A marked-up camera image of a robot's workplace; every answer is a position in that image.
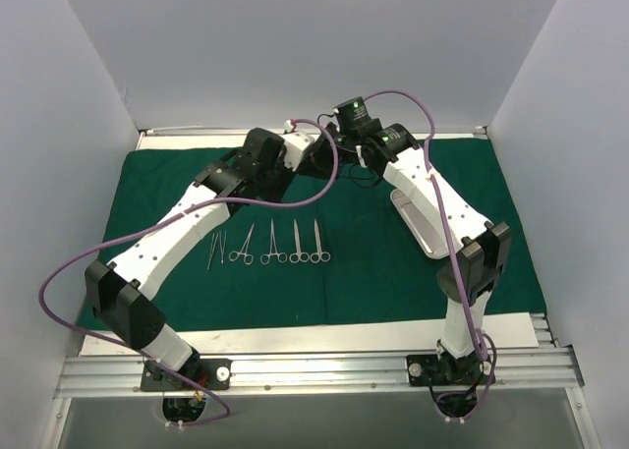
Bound dark green surgical cloth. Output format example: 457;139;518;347
104;139;546;332

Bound steel hemostat forceps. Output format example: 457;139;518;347
259;220;288;265
229;224;255;265

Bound steel surgical scissors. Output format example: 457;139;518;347
310;219;331;263
289;219;310;264

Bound steel tweezers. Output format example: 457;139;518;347
218;231;227;264
206;233;218;270

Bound steel instrument tray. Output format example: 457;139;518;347
390;189;448;259

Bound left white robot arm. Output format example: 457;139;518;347
86;128;314;389

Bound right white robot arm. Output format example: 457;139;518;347
299;124;512;383

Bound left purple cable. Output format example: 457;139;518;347
36;118;340;425

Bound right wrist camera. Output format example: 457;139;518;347
333;96;382;140

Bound rear aluminium rail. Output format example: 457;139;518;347
141;126;202;137

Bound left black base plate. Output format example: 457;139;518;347
140;357;232;392

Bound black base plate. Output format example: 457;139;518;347
140;357;232;392
406;352;495;387

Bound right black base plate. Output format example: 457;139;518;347
406;352;495;387

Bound front aluminium rail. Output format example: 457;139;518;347
55;347;584;399

